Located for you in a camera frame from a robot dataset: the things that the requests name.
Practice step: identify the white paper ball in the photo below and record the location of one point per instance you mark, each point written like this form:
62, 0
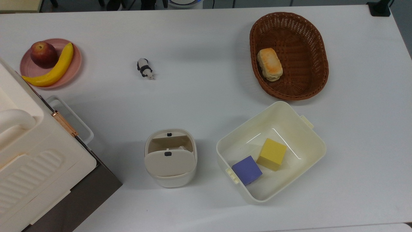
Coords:
182, 148

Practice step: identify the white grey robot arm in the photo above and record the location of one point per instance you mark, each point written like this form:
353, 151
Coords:
185, 2

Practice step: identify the cream trash can with lid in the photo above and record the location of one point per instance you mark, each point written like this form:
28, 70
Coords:
170, 164

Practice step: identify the purple cube block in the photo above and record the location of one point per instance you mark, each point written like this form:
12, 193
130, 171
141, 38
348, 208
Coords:
247, 170

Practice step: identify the yellow block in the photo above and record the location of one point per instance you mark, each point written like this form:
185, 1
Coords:
272, 153

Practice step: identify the panda toy figure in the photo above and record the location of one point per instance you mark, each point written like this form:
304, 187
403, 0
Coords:
144, 67

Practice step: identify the toasted bread loaf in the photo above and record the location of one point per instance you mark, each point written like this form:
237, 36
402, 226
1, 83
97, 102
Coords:
269, 63

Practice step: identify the white plastic storage box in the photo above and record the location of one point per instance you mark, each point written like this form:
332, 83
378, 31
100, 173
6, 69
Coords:
309, 141

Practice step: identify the brown wicker basket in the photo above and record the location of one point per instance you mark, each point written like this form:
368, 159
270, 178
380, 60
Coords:
299, 48

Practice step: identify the dark brown drawer box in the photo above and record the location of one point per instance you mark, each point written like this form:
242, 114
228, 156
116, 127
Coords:
93, 190

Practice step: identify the pink plate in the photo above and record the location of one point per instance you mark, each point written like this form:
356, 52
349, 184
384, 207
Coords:
72, 67

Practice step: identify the yellow banana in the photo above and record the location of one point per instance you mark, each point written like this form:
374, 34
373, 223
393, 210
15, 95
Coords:
56, 71

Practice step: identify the cream plastic cabinet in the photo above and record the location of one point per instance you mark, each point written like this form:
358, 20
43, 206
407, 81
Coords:
38, 161

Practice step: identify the red apple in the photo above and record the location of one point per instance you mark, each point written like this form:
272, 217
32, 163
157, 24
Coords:
43, 54

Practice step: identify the black table clamp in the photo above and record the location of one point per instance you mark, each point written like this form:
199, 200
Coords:
379, 8

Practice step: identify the beige desk top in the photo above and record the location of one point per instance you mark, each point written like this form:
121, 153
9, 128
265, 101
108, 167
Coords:
19, 4

